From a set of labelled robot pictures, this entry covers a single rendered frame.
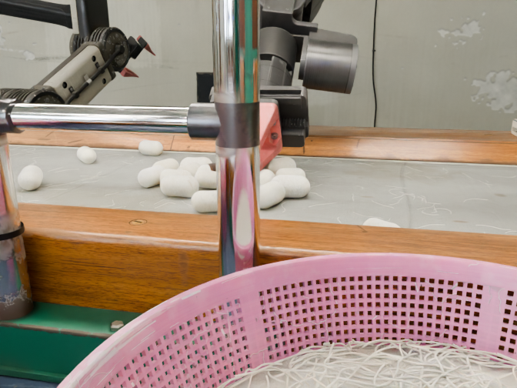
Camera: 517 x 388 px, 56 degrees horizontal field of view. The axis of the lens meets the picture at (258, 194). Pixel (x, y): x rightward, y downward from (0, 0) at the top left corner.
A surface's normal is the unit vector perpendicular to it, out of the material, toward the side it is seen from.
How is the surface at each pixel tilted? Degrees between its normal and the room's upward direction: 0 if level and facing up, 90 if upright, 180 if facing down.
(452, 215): 0
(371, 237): 0
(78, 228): 0
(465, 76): 90
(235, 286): 75
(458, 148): 45
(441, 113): 90
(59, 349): 90
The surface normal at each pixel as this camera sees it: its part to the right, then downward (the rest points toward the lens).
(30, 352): -0.20, 0.29
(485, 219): 0.00, -0.96
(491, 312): -0.45, -0.05
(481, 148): -0.14, -0.48
